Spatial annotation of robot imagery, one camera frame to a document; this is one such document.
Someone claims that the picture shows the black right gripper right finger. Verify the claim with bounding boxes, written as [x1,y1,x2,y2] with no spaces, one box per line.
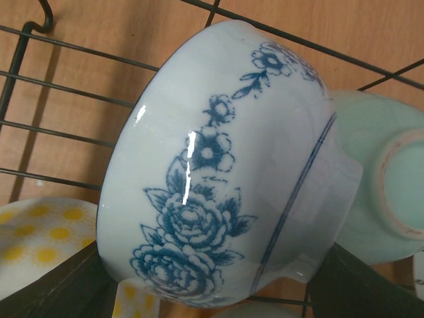
[307,243,423,317]

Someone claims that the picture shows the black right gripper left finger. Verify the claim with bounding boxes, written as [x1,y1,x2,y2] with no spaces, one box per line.
[1,244,118,317]

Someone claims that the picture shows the yellow rimmed bowl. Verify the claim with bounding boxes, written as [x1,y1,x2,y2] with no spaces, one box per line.
[1,197,160,317]

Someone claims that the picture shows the white bowl brown diamonds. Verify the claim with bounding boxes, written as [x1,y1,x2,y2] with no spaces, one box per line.
[413,250,424,300]

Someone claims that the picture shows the pale green bowl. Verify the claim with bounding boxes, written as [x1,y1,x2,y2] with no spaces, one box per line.
[332,90,423,264]

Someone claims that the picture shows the blue floral white bowl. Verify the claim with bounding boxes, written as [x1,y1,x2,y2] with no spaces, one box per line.
[96,20,362,308]

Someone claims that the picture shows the black wire dish rack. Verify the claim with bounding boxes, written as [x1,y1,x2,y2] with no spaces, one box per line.
[0,0,424,318]

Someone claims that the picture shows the white ceramic bowl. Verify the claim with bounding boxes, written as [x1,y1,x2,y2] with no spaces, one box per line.
[211,303,299,318]

